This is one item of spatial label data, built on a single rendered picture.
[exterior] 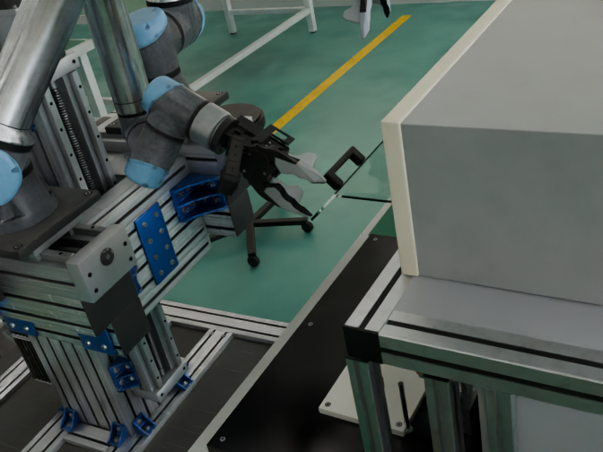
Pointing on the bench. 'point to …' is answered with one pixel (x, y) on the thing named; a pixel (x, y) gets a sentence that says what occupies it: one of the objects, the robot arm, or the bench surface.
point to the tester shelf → (483, 337)
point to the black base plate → (318, 378)
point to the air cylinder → (469, 408)
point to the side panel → (539, 426)
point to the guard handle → (341, 166)
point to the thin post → (405, 408)
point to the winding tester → (506, 154)
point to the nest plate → (415, 388)
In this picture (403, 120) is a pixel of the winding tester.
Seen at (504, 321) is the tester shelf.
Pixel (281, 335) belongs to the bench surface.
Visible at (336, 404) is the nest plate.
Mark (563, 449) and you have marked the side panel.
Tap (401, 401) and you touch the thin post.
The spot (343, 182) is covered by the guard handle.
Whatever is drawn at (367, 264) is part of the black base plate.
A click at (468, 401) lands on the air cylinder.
